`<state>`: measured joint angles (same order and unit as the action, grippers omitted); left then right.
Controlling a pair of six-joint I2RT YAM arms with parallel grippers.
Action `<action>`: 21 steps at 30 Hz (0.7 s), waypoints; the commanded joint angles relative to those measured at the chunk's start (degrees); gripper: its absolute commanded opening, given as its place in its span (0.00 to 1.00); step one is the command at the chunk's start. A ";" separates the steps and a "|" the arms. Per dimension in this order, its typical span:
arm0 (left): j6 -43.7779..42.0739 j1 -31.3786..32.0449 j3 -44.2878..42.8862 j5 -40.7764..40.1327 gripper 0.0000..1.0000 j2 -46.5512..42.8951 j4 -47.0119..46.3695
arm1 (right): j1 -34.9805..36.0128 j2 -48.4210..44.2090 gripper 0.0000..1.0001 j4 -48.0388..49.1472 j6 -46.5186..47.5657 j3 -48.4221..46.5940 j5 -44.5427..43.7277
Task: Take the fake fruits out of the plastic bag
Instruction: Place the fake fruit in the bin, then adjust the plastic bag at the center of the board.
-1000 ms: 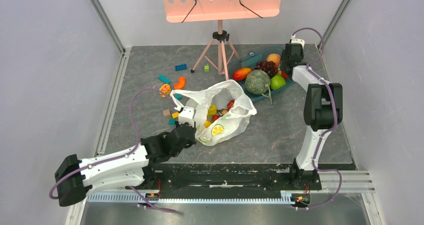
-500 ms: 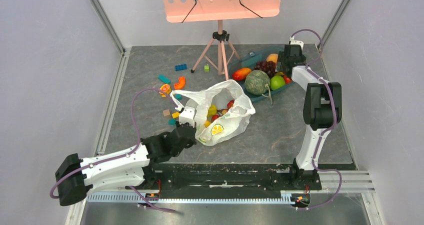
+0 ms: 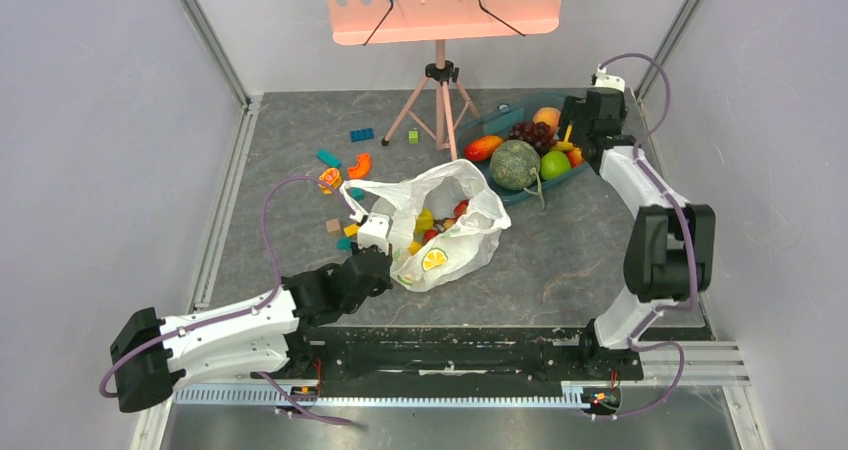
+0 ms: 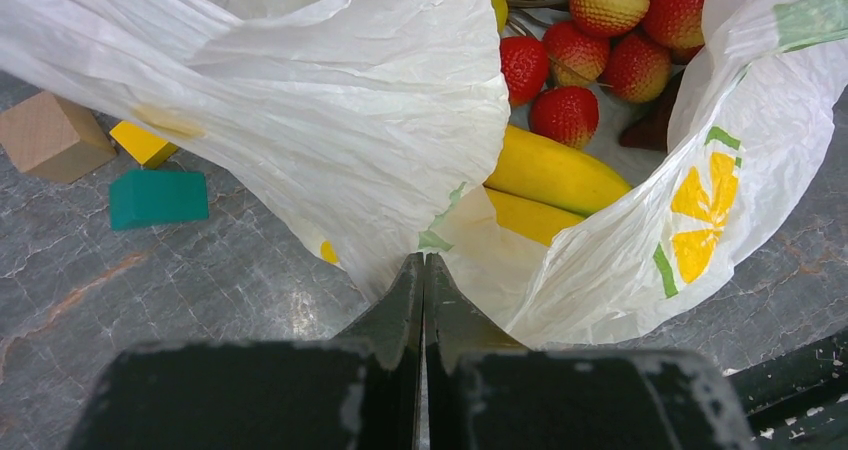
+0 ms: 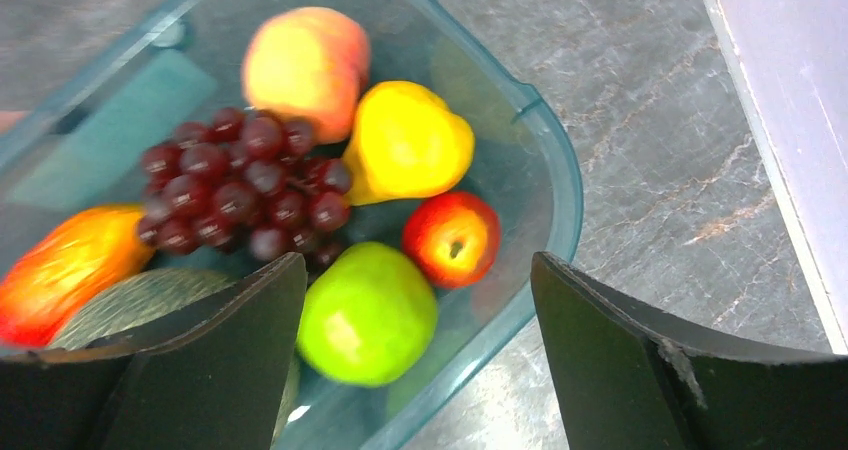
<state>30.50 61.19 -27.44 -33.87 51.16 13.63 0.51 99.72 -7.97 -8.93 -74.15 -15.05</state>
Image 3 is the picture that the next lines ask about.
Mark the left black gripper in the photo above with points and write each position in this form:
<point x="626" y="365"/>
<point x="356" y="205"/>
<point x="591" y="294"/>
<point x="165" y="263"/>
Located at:
<point x="385" y="282"/>

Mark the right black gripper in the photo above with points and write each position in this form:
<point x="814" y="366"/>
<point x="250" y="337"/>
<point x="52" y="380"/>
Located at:
<point x="577" y="117"/>

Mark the white plastic bag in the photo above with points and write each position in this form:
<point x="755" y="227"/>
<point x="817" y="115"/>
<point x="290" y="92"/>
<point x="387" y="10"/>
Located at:
<point x="466" y="246"/>

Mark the yellow banana fake fruit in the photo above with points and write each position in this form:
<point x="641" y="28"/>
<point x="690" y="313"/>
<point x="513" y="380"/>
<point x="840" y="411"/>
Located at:
<point x="565" y="143"/>

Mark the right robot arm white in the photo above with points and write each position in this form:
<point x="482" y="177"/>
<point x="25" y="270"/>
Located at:
<point x="669" y="257"/>

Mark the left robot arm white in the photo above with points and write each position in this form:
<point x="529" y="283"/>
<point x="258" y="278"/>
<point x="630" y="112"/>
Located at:
<point x="153" y="357"/>

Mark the peach fake fruit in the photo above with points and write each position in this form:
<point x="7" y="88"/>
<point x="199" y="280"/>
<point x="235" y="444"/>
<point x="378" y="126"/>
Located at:
<point x="549" y="116"/>

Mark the yellow green pear fake fruit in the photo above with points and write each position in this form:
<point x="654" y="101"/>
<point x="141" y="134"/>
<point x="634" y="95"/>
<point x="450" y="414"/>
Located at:
<point x="424" y="222"/>

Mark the red orange mango fake fruit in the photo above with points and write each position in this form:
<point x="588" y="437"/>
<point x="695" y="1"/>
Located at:
<point x="482" y="148"/>

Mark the red fake fruit in bag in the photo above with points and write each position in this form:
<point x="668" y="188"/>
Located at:
<point x="460" y="209"/>

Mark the teal block near yellow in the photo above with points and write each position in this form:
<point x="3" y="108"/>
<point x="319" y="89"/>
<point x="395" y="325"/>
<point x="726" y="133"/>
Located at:
<point x="346" y="244"/>

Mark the dark red grape bunch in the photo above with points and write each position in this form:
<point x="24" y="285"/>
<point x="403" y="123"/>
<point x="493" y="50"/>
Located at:
<point x="540" y="136"/>

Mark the brown wooden cube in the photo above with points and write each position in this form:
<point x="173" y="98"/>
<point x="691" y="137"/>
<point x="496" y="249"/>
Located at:
<point x="334" y="227"/>

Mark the teal plastic fruit bin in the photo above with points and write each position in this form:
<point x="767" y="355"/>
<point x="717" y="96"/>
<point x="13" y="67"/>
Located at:
<point x="500" y="123"/>

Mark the green netted melon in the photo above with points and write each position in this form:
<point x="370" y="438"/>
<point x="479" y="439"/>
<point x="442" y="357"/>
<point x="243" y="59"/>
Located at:
<point x="514" y="172"/>

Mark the orange slice toy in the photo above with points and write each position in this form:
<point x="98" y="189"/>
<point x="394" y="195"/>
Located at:
<point x="330" y="180"/>

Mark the orange curved block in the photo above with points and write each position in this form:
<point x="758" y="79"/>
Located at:
<point x="361" y="168"/>

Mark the teal flat block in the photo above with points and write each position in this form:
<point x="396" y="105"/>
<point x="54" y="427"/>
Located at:
<point x="327" y="158"/>

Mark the blue lego brick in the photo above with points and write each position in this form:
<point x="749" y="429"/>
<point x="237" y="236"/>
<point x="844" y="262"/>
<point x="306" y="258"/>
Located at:
<point x="362" y="134"/>

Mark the pink music stand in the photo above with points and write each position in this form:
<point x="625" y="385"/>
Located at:
<point x="364" y="22"/>

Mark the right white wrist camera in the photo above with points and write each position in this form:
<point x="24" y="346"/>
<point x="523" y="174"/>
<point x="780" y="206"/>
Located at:
<point x="601" y="78"/>

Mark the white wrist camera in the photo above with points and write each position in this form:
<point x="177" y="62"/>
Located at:
<point x="374" y="233"/>
<point x="601" y="78"/>

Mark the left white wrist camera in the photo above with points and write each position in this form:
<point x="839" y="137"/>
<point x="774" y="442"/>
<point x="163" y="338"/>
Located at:
<point x="374" y="233"/>

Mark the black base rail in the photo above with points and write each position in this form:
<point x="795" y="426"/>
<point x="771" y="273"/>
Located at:
<point x="437" y="362"/>

